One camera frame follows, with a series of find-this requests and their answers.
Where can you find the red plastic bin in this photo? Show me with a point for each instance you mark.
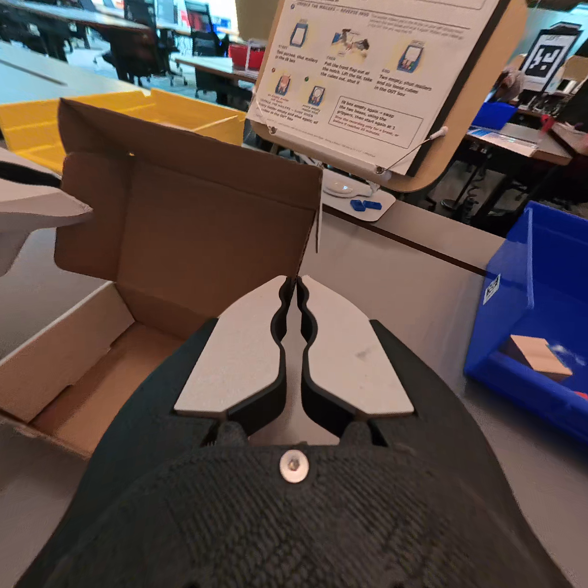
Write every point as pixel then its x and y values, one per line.
pixel 239 57

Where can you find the clear acrylic holder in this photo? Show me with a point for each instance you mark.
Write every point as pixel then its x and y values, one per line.
pixel 250 55

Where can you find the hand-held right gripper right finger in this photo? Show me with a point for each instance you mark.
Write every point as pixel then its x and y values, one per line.
pixel 353 363

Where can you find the printed instruction sheet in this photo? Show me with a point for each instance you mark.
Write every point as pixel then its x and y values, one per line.
pixel 376 69

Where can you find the blue plastic bin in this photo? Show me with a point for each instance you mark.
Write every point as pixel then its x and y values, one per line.
pixel 528 298

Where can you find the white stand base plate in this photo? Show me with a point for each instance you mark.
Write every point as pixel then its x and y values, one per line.
pixel 386 209

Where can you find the black white marker sign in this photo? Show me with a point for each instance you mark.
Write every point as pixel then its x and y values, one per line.
pixel 549 55

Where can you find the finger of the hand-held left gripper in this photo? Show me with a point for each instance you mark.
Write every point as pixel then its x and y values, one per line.
pixel 41 206
pixel 18 160

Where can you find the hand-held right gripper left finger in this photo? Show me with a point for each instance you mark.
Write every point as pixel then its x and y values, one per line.
pixel 234 363

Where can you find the yellow plastic bin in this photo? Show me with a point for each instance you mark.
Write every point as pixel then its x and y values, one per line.
pixel 183 110

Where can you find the white oval puck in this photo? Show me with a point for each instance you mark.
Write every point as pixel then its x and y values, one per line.
pixel 342 188

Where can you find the red cube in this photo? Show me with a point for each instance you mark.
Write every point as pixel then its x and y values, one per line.
pixel 581 395

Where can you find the black office chair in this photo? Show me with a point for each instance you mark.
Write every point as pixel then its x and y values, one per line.
pixel 138 36
pixel 204 32

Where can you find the white table with brown edge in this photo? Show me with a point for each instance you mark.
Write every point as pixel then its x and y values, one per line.
pixel 46 78

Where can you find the pale wooden cube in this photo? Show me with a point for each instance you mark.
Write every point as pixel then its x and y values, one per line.
pixel 537 356

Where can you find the white cardboard box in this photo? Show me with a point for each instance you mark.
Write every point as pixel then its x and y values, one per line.
pixel 206 220

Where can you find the blue plastic clip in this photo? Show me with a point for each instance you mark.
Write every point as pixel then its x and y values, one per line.
pixel 366 205

